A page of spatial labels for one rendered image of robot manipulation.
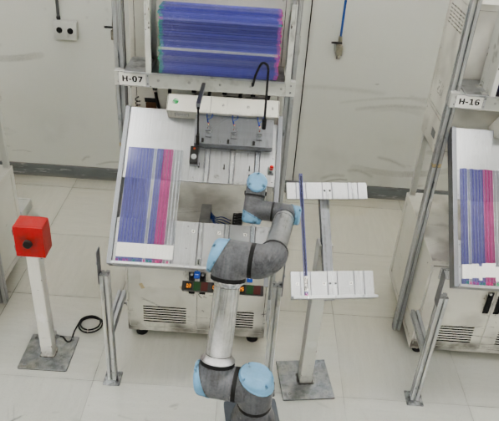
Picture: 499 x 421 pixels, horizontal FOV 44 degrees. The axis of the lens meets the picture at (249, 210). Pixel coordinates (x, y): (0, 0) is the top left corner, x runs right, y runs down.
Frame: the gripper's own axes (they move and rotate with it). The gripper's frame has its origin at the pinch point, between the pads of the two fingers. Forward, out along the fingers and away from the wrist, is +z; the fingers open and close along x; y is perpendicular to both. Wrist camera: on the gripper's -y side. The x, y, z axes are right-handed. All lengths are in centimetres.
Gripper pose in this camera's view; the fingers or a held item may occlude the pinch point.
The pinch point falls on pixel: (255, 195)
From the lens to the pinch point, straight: 265.0
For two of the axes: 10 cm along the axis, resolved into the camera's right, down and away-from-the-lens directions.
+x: -10.0, -0.7, 0.0
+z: -0.1, 0.7, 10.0
